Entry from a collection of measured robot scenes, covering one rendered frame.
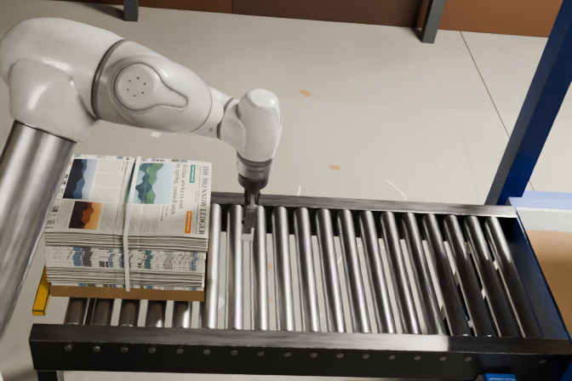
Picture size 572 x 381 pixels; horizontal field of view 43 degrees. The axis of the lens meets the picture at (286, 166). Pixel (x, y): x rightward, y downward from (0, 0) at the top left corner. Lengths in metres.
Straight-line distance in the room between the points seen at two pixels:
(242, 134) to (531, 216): 1.07
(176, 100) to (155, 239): 0.69
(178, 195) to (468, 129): 2.52
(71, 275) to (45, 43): 0.80
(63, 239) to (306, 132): 2.22
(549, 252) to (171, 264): 1.10
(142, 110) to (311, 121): 2.84
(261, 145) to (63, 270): 0.57
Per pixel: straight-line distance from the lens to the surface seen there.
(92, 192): 1.81
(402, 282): 1.99
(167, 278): 1.79
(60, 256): 1.78
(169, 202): 1.77
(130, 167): 1.87
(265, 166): 1.67
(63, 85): 1.12
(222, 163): 3.50
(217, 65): 4.22
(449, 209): 2.25
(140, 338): 1.80
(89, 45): 1.12
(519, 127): 2.36
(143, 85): 1.04
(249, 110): 1.58
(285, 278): 1.93
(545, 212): 2.38
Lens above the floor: 2.24
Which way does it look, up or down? 39 degrees down
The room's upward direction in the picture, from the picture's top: 8 degrees clockwise
